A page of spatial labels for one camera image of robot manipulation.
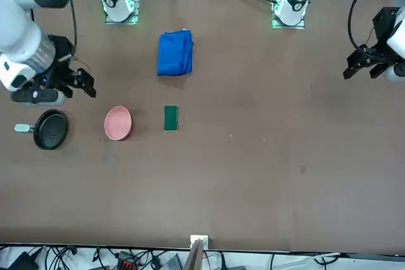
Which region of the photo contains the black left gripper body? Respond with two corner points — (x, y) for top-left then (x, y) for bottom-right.
(373, 7), (401, 54)

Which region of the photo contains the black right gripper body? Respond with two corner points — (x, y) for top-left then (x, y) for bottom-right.
(37, 35), (77, 90)

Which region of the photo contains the green yellow sponge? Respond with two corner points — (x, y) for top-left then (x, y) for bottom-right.
(163, 104), (180, 133)

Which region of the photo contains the pink bowl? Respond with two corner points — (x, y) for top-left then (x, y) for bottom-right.
(104, 105), (133, 141)

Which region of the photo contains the folded blue cloth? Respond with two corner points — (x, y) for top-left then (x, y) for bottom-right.
(156, 28), (194, 77)

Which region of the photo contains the black box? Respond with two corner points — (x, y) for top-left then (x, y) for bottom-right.
(6, 252), (39, 270)

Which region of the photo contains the orange black power plug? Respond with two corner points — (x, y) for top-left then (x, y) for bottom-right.
(116, 252), (137, 270)

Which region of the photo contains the grey power adapter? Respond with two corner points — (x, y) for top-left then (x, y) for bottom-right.
(163, 254), (184, 270)

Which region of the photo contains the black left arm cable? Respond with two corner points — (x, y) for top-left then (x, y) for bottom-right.
(347, 0), (379, 52)

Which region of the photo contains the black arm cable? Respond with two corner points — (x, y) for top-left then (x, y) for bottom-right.
(347, 0), (379, 52)
(61, 0), (78, 56)

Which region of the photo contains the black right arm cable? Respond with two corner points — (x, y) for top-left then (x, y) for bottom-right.
(61, 0), (78, 56)

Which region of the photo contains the black pan pale handle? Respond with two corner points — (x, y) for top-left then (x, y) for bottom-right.
(14, 108), (69, 150)

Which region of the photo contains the aluminium camera post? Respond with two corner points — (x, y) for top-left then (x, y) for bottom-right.
(183, 234), (210, 270)

